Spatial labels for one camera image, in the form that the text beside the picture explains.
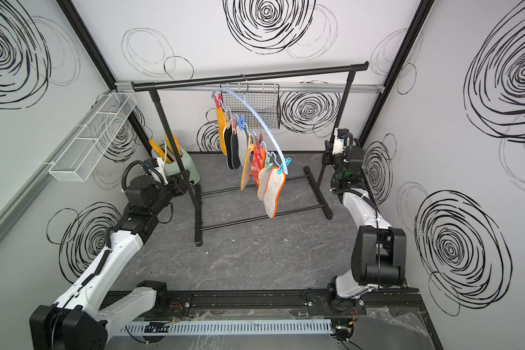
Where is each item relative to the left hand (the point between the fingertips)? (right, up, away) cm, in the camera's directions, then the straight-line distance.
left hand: (183, 172), depth 77 cm
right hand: (+55, +12, +5) cm, 57 cm away
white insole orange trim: (+32, -3, -12) cm, 35 cm away
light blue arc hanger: (+27, +30, +34) cm, 53 cm away
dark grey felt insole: (+21, +10, -1) cm, 23 cm away
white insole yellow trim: (+29, -2, -5) cm, 29 cm away
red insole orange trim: (+27, +3, -6) cm, 28 cm away
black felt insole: (+17, +10, +2) cm, 20 cm away
